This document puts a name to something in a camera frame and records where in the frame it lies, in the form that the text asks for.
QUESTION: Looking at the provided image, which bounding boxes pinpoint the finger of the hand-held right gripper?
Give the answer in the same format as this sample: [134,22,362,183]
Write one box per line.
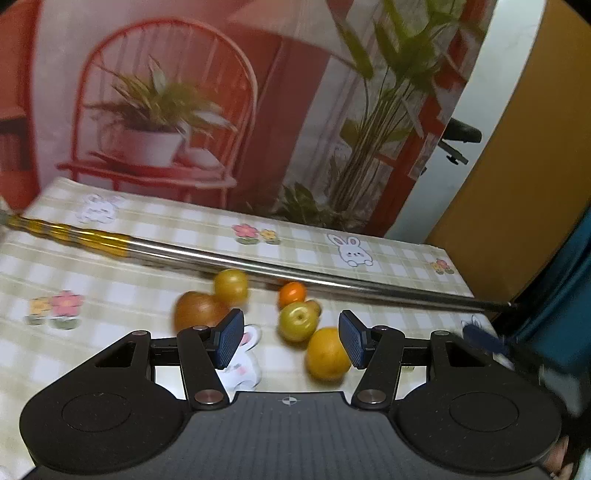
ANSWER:
[462,322,512,357]

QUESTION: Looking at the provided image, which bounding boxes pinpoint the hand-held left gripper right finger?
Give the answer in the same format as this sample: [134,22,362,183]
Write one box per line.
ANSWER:
[339,310,509,411]

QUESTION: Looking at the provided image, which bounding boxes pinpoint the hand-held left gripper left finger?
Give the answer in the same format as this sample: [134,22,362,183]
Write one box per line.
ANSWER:
[83,308,245,411]

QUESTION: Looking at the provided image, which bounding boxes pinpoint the yellow orange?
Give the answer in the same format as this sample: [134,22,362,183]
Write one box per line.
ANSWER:
[305,327,352,383]

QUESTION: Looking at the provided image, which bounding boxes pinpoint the large red-green apple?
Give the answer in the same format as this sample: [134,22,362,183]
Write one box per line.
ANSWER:
[174,291,230,334]

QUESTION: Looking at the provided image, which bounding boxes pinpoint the golden yellow apple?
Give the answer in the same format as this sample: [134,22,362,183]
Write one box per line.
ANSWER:
[213,269,250,306]

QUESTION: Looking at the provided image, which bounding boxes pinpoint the green apple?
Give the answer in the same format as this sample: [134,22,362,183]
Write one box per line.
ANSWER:
[277,301,320,343]

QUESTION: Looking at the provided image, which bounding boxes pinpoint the small tangerine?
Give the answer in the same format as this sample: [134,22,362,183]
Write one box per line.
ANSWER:
[278,281,308,311]

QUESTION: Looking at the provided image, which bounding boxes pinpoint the teal cloth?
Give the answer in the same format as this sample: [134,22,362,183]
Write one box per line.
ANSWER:
[505,217,591,370]

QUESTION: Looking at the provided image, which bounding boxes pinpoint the telescopic metal pole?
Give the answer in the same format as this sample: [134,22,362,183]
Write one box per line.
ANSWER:
[0,210,514,315]

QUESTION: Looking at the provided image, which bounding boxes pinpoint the checkered bunny tablecloth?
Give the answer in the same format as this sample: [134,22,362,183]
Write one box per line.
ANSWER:
[0,178,505,480]

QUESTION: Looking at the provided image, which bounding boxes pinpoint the brown wooden board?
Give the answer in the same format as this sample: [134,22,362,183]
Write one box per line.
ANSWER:
[424,0,591,306]

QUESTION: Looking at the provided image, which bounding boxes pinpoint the black exercise equipment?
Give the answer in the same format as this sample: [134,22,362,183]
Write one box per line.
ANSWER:
[436,117,483,167]

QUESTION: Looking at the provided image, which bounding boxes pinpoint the printed backdrop cloth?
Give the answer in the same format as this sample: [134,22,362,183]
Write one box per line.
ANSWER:
[0,0,500,241]

